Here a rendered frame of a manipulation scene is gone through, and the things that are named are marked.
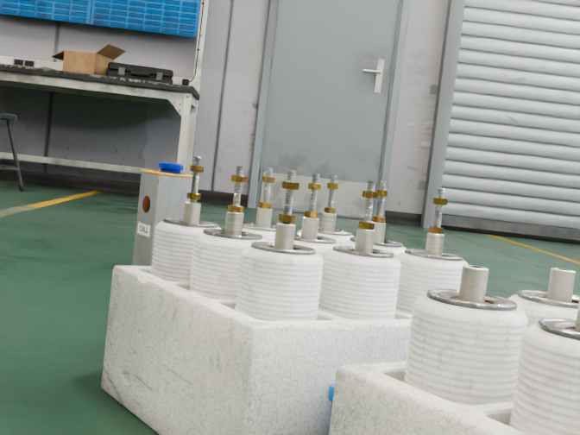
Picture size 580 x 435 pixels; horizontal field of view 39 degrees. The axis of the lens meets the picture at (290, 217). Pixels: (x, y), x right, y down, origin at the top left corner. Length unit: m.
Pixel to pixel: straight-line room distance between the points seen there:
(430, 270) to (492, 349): 0.38
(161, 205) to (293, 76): 4.77
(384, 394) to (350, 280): 0.31
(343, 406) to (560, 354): 0.21
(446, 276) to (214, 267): 0.29
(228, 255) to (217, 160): 4.99
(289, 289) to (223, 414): 0.15
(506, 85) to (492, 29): 0.41
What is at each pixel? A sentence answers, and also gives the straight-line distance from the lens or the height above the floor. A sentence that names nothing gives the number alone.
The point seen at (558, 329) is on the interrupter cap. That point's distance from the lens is 0.62.
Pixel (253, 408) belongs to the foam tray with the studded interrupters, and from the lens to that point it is 0.88.
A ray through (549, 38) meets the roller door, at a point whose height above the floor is 1.46.
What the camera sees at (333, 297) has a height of 0.20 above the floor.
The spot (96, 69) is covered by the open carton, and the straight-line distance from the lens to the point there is 5.62.
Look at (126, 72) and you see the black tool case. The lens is 5.48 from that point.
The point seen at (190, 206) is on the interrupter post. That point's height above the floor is 0.28.
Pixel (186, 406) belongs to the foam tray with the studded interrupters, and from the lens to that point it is 0.99.
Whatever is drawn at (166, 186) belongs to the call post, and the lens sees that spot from 1.28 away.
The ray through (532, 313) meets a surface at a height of 0.24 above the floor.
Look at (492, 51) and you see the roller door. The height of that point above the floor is 1.32.
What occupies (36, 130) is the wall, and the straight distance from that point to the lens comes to 6.17.
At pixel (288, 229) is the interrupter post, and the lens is 0.94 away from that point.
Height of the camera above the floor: 0.35
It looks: 4 degrees down
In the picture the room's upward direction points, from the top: 7 degrees clockwise
